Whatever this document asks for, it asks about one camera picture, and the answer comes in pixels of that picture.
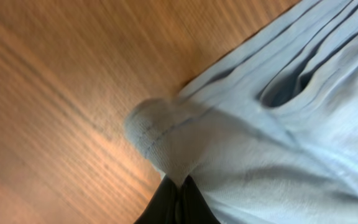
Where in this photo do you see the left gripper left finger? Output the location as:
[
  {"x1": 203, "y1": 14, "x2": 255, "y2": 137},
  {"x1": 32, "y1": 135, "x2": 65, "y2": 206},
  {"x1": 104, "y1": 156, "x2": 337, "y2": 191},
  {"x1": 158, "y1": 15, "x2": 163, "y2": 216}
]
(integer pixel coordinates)
[{"x1": 134, "y1": 176, "x2": 178, "y2": 224}]

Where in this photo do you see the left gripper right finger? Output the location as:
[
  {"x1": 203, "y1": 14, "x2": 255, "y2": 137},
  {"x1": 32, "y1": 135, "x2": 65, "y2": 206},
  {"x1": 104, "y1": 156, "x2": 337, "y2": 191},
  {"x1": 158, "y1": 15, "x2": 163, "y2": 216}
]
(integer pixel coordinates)
[{"x1": 180, "y1": 176, "x2": 220, "y2": 224}]

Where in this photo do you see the light blue t-shirt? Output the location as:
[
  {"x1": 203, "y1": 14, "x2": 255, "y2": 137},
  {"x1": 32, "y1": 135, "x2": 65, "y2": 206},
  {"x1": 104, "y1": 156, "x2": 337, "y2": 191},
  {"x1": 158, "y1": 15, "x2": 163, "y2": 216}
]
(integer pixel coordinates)
[{"x1": 124, "y1": 1, "x2": 358, "y2": 223}]

